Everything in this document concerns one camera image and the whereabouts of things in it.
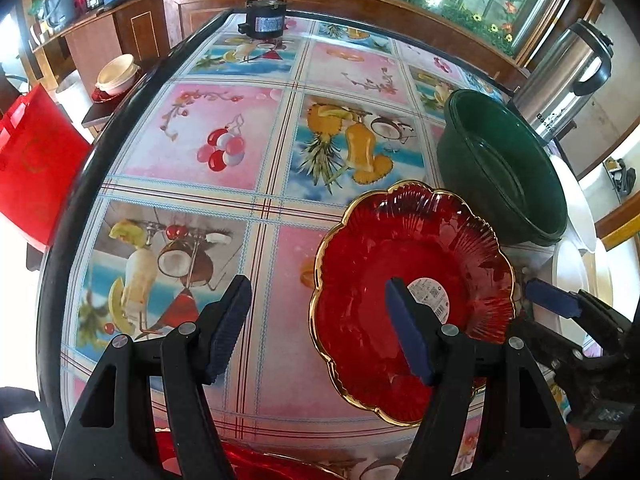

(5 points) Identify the dark side stool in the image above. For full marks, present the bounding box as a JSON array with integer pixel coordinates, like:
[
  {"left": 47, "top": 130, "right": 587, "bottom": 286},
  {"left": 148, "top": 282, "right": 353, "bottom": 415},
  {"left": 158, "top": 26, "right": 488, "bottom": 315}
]
[{"left": 81, "top": 57, "right": 162, "bottom": 129}]

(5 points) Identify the fruit printed tablecloth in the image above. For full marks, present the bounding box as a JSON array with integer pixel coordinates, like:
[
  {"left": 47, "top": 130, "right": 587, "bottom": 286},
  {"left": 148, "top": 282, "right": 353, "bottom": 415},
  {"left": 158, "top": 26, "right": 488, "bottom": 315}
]
[{"left": 60, "top": 10, "right": 557, "bottom": 480}]

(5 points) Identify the black rimmed dining table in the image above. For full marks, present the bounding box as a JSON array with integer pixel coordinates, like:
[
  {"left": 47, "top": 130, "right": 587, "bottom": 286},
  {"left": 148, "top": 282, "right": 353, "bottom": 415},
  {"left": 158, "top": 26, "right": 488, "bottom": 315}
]
[{"left": 36, "top": 7, "right": 568, "bottom": 480}]

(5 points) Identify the stainless steel thermos flask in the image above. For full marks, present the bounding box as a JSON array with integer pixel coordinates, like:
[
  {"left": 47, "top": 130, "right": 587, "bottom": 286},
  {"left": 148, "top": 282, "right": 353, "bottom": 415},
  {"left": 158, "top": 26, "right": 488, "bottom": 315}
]
[{"left": 506, "top": 19, "right": 615, "bottom": 147}]

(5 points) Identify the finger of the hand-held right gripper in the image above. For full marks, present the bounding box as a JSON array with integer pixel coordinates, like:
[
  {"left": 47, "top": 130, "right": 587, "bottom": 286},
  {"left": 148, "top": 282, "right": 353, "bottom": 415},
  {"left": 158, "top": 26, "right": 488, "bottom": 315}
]
[
  {"left": 511, "top": 310, "right": 588, "bottom": 368},
  {"left": 525, "top": 278, "right": 632, "bottom": 346}
]

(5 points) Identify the red bag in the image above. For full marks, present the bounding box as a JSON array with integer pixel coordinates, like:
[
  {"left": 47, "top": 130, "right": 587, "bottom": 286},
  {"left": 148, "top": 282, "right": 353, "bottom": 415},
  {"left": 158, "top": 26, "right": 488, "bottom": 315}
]
[{"left": 0, "top": 84, "right": 94, "bottom": 252}]

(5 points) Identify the white bucket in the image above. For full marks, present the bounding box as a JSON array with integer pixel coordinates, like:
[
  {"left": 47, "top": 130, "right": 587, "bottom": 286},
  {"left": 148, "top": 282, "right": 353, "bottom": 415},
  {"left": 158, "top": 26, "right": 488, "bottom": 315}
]
[{"left": 54, "top": 69, "right": 95, "bottom": 128}]

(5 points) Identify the wooden cabinet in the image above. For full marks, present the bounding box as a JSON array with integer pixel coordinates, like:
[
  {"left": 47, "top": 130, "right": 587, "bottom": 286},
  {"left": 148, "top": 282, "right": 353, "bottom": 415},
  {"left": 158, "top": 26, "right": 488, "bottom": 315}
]
[{"left": 27, "top": 0, "right": 532, "bottom": 92}]

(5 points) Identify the dark green bowl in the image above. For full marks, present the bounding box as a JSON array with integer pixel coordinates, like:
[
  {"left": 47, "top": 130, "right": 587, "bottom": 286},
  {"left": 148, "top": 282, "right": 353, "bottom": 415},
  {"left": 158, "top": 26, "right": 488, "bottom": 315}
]
[{"left": 436, "top": 88, "right": 569, "bottom": 247}]

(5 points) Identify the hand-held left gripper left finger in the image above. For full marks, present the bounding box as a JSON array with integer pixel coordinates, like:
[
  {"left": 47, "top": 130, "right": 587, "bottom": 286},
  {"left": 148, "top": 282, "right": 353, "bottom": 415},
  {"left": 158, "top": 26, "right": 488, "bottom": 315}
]
[{"left": 52, "top": 274, "right": 252, "bottom": 480}]

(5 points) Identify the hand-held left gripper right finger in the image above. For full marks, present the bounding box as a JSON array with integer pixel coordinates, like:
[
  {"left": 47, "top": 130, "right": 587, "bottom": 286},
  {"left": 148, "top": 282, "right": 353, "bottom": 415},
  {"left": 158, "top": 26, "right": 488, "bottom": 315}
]
[{"left": 384, "top": 276, "right": 571, "bottom": 480}]

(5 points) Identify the small red plate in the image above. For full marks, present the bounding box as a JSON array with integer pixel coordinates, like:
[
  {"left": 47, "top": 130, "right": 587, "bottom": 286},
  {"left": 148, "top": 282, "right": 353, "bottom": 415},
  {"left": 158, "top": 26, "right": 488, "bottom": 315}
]
[{"left": 90, "top": 87, "right": 127, "bottom": 104}]

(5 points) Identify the dark small object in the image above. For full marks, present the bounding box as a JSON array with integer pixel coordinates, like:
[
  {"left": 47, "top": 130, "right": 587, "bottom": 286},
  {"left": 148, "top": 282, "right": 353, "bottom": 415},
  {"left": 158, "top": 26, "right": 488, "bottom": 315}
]
[{"left": 602, "top": 157, "right": 639, "bottom": 197}]

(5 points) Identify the black electric motor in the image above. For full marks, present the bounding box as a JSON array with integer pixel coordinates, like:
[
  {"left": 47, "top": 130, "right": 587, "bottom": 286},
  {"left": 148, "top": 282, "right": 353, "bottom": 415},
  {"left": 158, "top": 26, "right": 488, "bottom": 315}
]
[{"left": 237, "top": 0, "right": 289, "bottom": 41}]

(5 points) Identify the cream white bowl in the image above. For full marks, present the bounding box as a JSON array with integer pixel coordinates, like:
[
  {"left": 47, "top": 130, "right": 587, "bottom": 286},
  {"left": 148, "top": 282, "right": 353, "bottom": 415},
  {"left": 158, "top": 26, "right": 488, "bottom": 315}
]
[{"left": 95, "top": 53, "right": 139, "bottom": 96}]

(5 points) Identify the white plate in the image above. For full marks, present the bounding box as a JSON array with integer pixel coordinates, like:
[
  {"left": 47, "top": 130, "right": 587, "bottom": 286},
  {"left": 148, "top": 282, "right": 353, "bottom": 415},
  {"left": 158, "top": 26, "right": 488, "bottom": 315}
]
[
  {"left": 549, "top": 154, "right": 599, "bottom": 254},
  {"left": 551, "top": 242, "right": 615, "bottom": 361}
]

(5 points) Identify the red glass plate gold rim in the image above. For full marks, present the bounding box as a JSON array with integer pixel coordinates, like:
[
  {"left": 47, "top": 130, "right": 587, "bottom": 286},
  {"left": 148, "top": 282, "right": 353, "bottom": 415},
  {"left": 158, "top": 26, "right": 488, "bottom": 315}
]
[
  {"left": 154, "top": 429, "right": 353, "bottom": 480},
  {"left": 309, "top": 182, "right": 516, "bottom": 427}
]

